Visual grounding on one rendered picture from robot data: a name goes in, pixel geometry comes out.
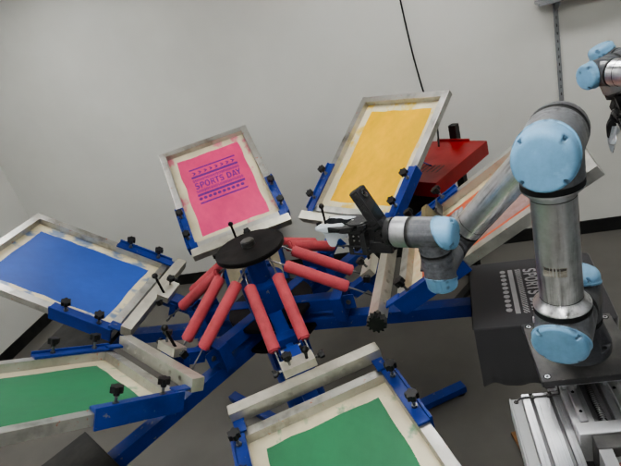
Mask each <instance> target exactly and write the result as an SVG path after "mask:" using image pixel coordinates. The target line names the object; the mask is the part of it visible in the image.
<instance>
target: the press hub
mask: <svg viewBox="0 0 621 466"><path fill-rule="evenodd" d="M283 244H284V236H283V234H282V233H281V232H280V231H279V230H276V229H271V228H264V229H257V230H253V231H250V232H247V233H244V234H242V235H239V236H237V237H235V238H233V239H231V240H230V241H228V242H227V243H226V244H224V245H223V246H222V247H221V248H220V249H219V250H218V252H217V254H216V255H215V261H216V262H217V264H218V265H219V266H221V267H223V268H226V269H238V268H244V267H247V270H248V273H249V274H248V275H247V279H248V281H249V283H250V284H254V285H255V286H256V288H257V290H258V292H259V295H260V297H261V300H262V304H263V306H264V309H265V311H266V313H267V315H268V318H269V320H270V323H271V325H272V328H273V330H274V326H273V324H272V322H271V319H270V317H269V314H270V313H275V312H277V311H279V310H281V311H282V313H283V315H284V317H285V318H286V321H287V323H288V326H289V328H290V329H292V328H293V327H292V324H291V323H290V320H289V318H288V316H287V313H286V310H285V307H284V305H283V302H282V301H281V299H280V296H279V294H278V292H277V289H276V287H275V284H274V282H273V275H274V274H275V271H274V269H273V267H272V266H267V263H266V261H265V260H266V259H268V258H269V257H271V256H272V255H274V254H275V253H276V252H278V251H279V250H280V248H281V247H282V245H283ZM240 284H241V286H242V289H241V290H242V292H243V295H242V296H241V297H240V298H239V299H238V300H237V301H236V302H238V301H246V302H247V304H248V306H249V308H248V309H240V310H232V311H230V313H229V320H230V323H231V325H232V326H234V325H236V324H237V323H238V322H240V321H241V320H242V319H243V318H245V317H246V316H247V315H249V314H250V313H252V309H251V307H250V303H249V301H248V298H247V295H246V293H245V290H244V288H245V287H246V286H247V285H248V284H247V281H246V279H245V277H244V278H243V280H242V281H241V283H240ZM291 293H292V295H293V296H297V295H306V294H313V292H312V289H311V286H310V285H309V284H308V283H307V282H305V281H302V282H301V283H299V284H298V285H297V286H296V287H295V288H293V289H292V290H291ZM297 306H298V309H299V312H300V314H301V316H302V315H303V314H304V313H305V312H306V311H307V310H308V309H309V308H310V303H309V302H303V303H297ZM305 325H306V327H307V329H308V331H309V334H310V333H311V332H312V331H313V330H314V329H315V327H316V325H317V324H316V323H315V322H312V323H305ZM243 331H244V333H246V334H260V333H261V331H260V329H259V327H258V325H257V322H256V319H255V320H254V321H253V322H252V323H250V324H249V325H248V326H246V327H245V328H244V329H243ZM274 333H275V332H274ZM275 335H276V334H275ZM251 351H252V352H253V353H260V354H266V353H267V354H268V357H269V359H270V362H271V364H272V366H273V368H274V370H276V371H280V370H281V369H280V368H278V369H277V368H276V366H275V364H274V360H273V357H272V355H271V353H268V350H267V348H266V346H265V343H264V341H263V340H261V341H260V342H259V343H258V344H257V345H256V346H254V347H253V348H252V349H251ZM277 380H278V382H279V383H281V382H284V381H286V380H285V378H284V376H283V374H282V373H281V374H279V375H278V377H277ZM317 391H318V393H319V395H321V394H323V393H325V391H324V388H323V386H321V387H319V388H317ZM302 402H304V401H303V398H302V396H300V397H297V398H295V399H292V400H290V401H288V402H287V405H288V407H289V409H290V408H292V407H294V406H296V405H299V404H300V403H302Z"/></svg>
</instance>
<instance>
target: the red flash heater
mask: <svg viewBox="0 0 621 466"><path fill-rule="evenodd" d="M439 141H440V147H438V141H433V142H432V144H431V147H430V149H429V151H428V153H427V155H426V157H425V160H424V162H425V163H427V164H429V165H432V166H428V165H426V164H424V163H423V164H422V167H421V169H420V171H421V172H422V175H421V177H420V181H419V183H418V186H417V188H416V189H415V192H414V194H413V195H414V196H426V197H439V196H440V195H439V194H435V195H434V194H432V193H431V190H432V188H433V187H434V186H435V185H438V186H439V187H440V188H441V189H440V193H441V194H442V193H444V192H445V191H446V190H448V189H449V188H450V187H451V186H453V185H454V184H455V183H456V182H457V181H459V180H460V179H461V178H462V177H463V176H464V175H466V174H467V173H468V172H469V171H470V169H472V168H473V167H474V166H475V165H476V164H477V163H479V162H480V161H481V160H482V159H483V158H484V157H485V156H487V155H488V154H489V151H488V144H487V141H470V140H469V139H439Z"/></svg>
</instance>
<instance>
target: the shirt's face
mask: <svg viewBox="0 0 621 466"><path fill-rule="evenodd" d="M581 255H582V262H583V263H585V264H590V265H592V263H591V260H590V258H589V256H588V254H587V253H582V254H581ZM592 266H593V265H592ZM531 267H536V259H528V260H520V261H512V262H503V263H496V264H480V265H473V266H470V268H471V269H472V271H471V272H469V294H470V306H471V318H472V329H473V330H474V328H485V327H497V326H510V325H524V324H532V323H533V321H532V316H534V313H514V314H505V305H504V300H503V294H502V289H501V283H500V277H499V273H498V271H506V270H515V269H523V268H531ZM602 297H603V313H610V315H611V316H612V318H615V317H616V314H615V311H614V309H613V307H612V305H611V303H610V301H609V299H608V297H607V295H606V293H605V291H604V289H603V285H602Z"/></svg>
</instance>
